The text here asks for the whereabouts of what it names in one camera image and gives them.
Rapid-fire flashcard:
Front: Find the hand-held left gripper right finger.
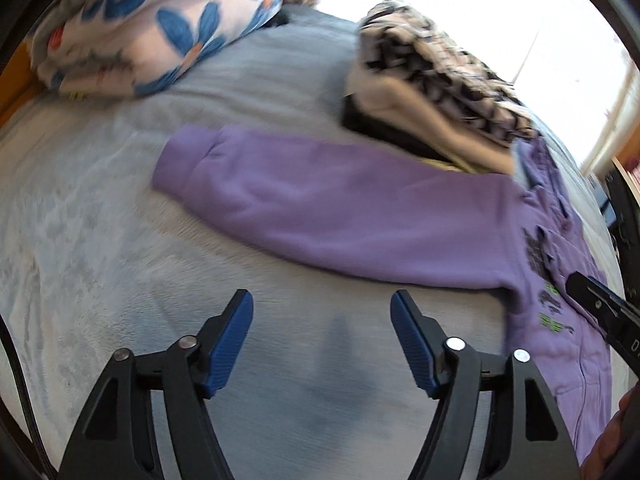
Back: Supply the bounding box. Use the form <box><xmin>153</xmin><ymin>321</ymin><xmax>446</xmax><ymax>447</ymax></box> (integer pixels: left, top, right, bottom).
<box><xmin>391</xmin><ymin>289</ymin><xmax>583</xmax><ymax>480</ymax></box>

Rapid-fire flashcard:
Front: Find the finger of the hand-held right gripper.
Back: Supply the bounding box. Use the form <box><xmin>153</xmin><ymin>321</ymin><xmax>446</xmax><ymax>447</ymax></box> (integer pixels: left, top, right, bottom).
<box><xmin>565</xmin><ymin>270</ymin><xmax>640</xmax><ymax>328</ymax></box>

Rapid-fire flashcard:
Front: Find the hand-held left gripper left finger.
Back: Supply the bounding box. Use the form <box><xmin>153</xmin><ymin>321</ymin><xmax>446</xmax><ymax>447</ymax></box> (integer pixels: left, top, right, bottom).
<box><xmin>57</xmin><ymin>288</ymin><xmax>254</xmax><ymax>480</ymax></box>

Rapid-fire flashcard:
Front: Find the purple hoodie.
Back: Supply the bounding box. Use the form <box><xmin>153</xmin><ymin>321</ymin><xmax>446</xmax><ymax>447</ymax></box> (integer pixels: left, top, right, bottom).
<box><xmin>151</xmin><ymin>126</ymin><xmax>613</xmax><ymax>466</ymax></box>

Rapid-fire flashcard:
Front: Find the grey bedspread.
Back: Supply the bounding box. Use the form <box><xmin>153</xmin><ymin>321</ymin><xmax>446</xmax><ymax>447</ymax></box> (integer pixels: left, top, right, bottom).
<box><xmin>0</xmin><ymin>2</ymin><xmax>626</xmax><ymax>480</ymax></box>

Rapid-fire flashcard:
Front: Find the pale yellow folded garment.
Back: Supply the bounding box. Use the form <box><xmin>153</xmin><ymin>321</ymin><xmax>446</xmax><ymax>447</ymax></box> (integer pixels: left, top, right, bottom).
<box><xmin>425</xmin><ymin>154</ymin><xmax>481</xmax><ymax>173</ymax></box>

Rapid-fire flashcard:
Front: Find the black folded garment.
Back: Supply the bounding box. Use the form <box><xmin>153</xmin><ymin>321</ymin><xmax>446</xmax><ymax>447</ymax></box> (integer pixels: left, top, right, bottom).
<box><xmin>341</xmin><ymin>95</ymin><xmax>456</xmax><ymax>161</ymax></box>

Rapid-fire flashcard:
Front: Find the cream folded garment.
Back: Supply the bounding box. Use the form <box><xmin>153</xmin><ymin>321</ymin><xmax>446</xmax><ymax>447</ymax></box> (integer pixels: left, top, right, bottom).
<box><xmin>347</xmin><ymin>67</ymin><xmax>516</xmax><ymax>173</ymax></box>

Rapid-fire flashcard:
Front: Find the black and white patterned garment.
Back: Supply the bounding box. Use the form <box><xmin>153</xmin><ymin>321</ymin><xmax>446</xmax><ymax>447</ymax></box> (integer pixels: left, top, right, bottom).
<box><xmin>352</xmin><ymin>2</ymin><xmax>538</xmax><ymax>148</ymax></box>

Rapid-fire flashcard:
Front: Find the floral quilt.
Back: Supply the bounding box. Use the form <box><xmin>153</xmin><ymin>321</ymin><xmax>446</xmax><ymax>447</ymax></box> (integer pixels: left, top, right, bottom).
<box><xmin>30</xmin><ymin>0</ymin><xmax>286</xmax><ymax>98</ymax></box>

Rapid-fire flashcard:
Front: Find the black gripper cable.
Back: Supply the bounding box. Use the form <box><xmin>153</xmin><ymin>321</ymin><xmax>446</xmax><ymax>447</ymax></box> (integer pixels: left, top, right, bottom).
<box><xmin>0</xmin><ymin>305</ymin><xmax>56</xmax><ymax>480</ymax></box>

